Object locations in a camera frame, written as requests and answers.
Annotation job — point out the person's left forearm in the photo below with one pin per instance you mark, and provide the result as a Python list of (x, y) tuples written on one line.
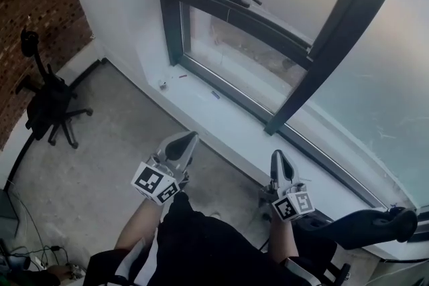
[(137, 227)]

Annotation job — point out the black swivel chair with headrest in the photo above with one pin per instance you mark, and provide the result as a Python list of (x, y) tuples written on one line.
[(50, 100)]

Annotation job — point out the black mesh office chair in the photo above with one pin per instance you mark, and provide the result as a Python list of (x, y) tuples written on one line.
[(368, 227)]

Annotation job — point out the person's black white-striped clothing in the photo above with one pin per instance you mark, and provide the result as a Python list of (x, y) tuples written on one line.
[(201, 244)]

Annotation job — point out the person's right white shoe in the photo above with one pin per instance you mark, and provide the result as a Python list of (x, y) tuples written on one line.
[(214, 215)]

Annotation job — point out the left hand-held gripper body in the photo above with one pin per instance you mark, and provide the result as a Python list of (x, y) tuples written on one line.
[(151, 181)]

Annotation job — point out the small blue strip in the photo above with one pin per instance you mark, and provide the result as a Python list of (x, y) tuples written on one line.
[(215, 95)]

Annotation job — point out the person's right forearm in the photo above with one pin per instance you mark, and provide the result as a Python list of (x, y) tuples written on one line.
[(283, 237)]

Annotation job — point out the grey box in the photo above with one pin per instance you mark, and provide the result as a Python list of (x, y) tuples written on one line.
[(7, 214)]

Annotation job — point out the small black adapter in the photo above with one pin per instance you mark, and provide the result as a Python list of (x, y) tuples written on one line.
[(55, 248)]

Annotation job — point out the large frosted glass pane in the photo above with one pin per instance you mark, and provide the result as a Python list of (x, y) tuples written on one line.
[(385, 60)]

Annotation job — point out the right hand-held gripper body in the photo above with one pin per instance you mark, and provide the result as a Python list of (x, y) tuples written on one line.
[(291, 206)]

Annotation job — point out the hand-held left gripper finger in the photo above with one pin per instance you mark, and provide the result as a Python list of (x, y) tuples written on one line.
[(169, 147), (187, 157)]

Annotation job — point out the dark-framed window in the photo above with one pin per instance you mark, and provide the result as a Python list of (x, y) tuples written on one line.
[(333, 30)]

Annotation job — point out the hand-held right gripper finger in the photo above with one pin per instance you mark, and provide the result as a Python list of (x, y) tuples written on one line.
[(275, 167), (288, 174)]

